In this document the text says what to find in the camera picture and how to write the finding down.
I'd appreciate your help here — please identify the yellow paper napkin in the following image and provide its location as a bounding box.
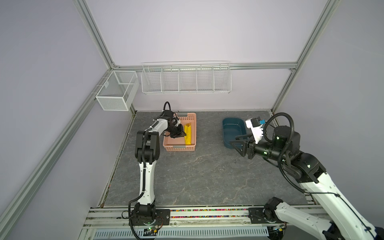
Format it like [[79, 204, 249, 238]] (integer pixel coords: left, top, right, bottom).
[[184, 123, 192, 146]]

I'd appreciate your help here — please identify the white wire wall rack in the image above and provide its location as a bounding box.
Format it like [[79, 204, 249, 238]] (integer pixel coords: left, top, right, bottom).
[[141, 61, 232, 94]]

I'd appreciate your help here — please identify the white vented cable duct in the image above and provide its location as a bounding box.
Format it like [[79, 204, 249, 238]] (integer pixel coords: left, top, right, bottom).
[[91, 226, 270, 240]]

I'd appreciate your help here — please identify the pink plastic basket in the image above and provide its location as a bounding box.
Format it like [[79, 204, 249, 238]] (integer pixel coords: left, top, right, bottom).
[[163, 113, 197, 152]]

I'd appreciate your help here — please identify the white mesh wall box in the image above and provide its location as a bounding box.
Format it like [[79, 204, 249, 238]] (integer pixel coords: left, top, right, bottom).
[[96, 71, 140, 112]]

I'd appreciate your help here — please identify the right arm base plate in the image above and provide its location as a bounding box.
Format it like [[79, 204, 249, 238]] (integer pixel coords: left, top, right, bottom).
[[248, 208, 284, 224]]

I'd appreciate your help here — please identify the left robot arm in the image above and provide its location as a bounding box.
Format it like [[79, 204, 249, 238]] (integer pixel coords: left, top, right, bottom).
[[130, 102, 186, 221]]

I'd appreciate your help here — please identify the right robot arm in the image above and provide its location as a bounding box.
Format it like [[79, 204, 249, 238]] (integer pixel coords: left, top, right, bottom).
[[230, 113, 384, 240]]

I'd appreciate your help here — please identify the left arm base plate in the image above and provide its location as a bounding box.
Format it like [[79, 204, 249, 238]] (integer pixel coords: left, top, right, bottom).
[[130, 209, 171, 226]]

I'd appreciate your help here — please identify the teal plastic tray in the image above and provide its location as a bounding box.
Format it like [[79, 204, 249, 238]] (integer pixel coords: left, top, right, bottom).
[[222, 118, 247, 149]]

